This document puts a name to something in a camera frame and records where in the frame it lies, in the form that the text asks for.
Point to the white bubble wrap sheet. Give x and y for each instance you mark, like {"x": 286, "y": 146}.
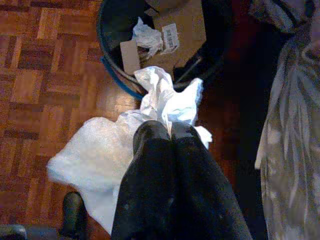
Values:
{"x": 95, "y": 155}

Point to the brown cardboard box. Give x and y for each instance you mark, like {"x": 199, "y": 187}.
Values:
{"x": 190, "y": 32}

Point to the silver robot right leg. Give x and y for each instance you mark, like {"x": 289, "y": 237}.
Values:
{"x": 73, "y": 215}

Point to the white crumpled paper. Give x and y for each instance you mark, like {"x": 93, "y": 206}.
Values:
{"x": 147, "y": 37}

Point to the white plastic bag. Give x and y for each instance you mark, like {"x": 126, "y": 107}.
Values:
{"x": 160, "y": 95}

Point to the pale cardboard piece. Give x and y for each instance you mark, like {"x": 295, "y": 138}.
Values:
{"x": 130, "y": 56}

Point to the dark waste bin blue rim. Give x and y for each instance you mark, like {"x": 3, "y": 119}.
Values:
{"x": 112, "y": 22}

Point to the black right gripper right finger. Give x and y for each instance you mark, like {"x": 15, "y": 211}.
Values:
{"x": 205, "y": 200}

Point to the grey floral duvet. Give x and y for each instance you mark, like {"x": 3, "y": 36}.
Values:
{"x": 287, "y": 150}

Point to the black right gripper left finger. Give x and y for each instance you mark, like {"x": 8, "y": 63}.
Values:
{"x": 145, "y": 187}

